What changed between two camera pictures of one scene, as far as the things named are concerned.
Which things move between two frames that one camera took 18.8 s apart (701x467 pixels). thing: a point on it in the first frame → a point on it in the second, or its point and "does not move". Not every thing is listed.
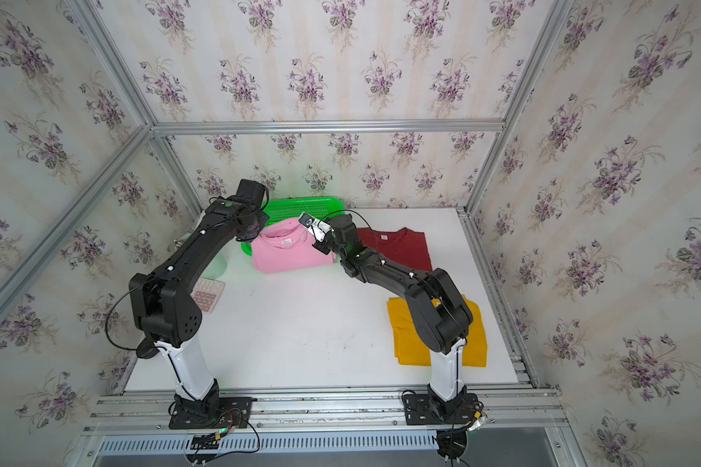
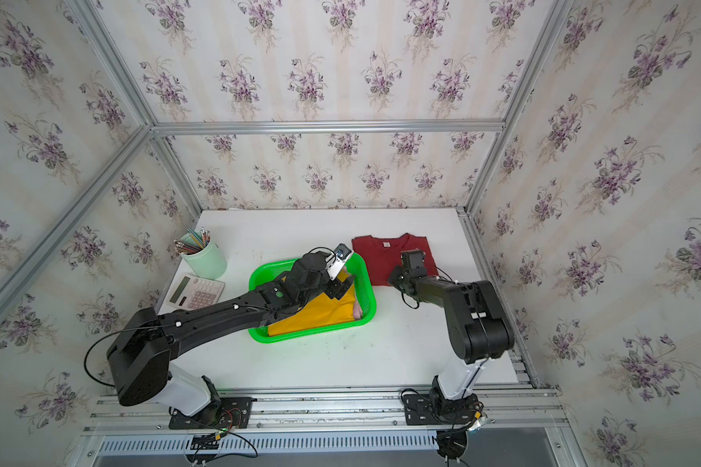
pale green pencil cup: (215, 268) does not move
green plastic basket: (295, 207) → (272, 271)
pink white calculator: (206, 294) does not move
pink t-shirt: (286, 244) → (357, 311)
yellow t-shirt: (410, 346) → (318, 311)
